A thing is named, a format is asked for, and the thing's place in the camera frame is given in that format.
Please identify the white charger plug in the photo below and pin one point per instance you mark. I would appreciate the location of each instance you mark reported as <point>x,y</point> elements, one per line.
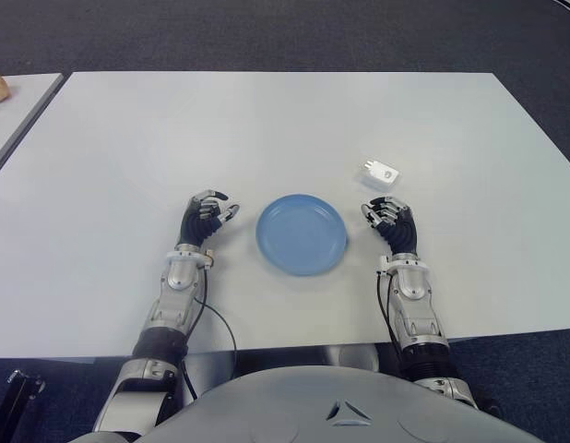
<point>379,177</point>

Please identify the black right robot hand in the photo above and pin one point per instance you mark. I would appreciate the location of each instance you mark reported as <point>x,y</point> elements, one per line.
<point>402,231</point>

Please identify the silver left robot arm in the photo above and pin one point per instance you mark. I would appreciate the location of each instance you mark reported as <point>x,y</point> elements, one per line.
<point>174,295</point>

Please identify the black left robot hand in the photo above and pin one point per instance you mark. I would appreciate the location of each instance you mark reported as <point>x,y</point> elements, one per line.
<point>197,226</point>

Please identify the grey robot torso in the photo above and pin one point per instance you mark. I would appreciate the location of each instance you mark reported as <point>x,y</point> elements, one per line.
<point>312,406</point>

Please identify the blue round plate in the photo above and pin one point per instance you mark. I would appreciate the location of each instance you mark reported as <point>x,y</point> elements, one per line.
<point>301,235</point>

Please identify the black metal stand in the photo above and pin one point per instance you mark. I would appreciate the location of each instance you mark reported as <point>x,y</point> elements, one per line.
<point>13,397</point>

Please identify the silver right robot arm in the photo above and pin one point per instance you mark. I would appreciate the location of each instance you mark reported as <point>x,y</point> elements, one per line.
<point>414,304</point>

